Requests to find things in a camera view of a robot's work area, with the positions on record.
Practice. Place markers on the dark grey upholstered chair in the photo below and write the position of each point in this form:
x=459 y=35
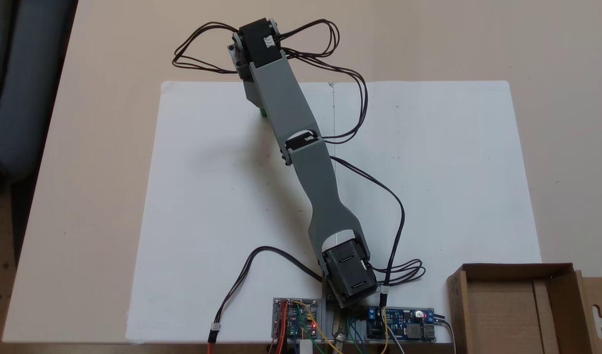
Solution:
x=20 y=98

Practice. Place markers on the white plug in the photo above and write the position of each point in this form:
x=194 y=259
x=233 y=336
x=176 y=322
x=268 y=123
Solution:
x=305 y=347

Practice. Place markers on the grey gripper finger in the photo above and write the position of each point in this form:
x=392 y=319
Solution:
x=254 y=96

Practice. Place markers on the white paper sheet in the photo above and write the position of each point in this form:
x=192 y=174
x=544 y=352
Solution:
x=207 y=196

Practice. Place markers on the green dice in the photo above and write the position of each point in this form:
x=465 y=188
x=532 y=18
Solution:
x=264 y=113

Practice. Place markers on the blue power converter board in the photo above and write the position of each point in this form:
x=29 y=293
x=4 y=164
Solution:
x=404 y=324

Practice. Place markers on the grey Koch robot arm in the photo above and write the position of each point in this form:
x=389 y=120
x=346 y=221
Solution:
x=300 y=177

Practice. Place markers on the motor controller circuit board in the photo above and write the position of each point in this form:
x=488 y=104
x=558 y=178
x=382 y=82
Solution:
x=296 y=319

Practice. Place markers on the brown cardboard box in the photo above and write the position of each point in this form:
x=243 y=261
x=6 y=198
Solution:
x=502 y=314

